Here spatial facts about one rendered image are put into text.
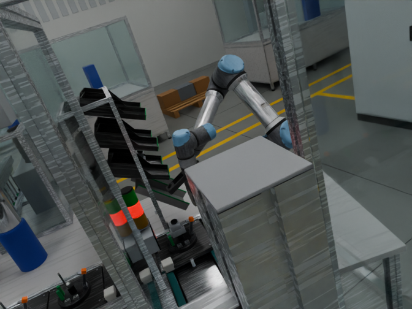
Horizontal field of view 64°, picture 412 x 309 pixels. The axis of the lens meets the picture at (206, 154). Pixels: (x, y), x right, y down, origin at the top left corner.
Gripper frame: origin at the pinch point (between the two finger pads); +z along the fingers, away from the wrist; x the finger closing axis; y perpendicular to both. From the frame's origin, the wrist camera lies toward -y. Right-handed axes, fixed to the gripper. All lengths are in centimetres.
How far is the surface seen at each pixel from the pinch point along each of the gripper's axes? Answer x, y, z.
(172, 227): -3.6, -12.8, 3.9
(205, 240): -8.9, -1.3, 14.0
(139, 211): -20.4, -24.7, -21.1
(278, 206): -107, -23, -74
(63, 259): 50, -69, 34
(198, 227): 2.1, -0.3, 14.7
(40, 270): 50, -81, 35
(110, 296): -12, -46, 16
